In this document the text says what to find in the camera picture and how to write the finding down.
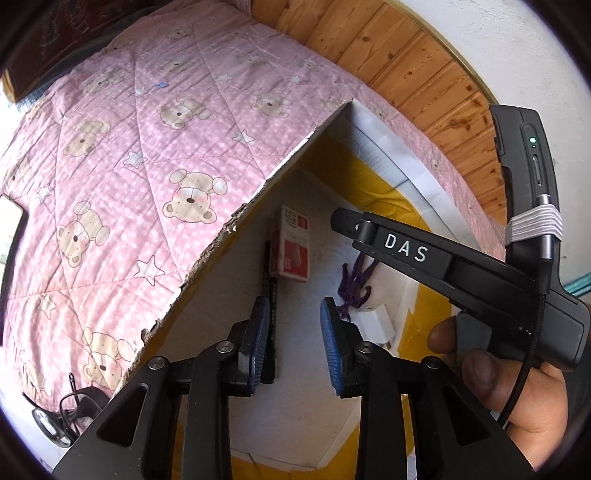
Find black marker pen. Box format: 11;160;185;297
262;241;277;384

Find purple toy figure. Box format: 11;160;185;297
337;252;380;321

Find red staples box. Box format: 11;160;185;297
270;205;311;282

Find white cardboard box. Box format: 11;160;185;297
120;101;499;479

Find black eyeglasses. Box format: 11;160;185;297
23;373;109;449

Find pink bear quilt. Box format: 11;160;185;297
1;1;505;409

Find smartphone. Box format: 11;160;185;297
0;193;25;287

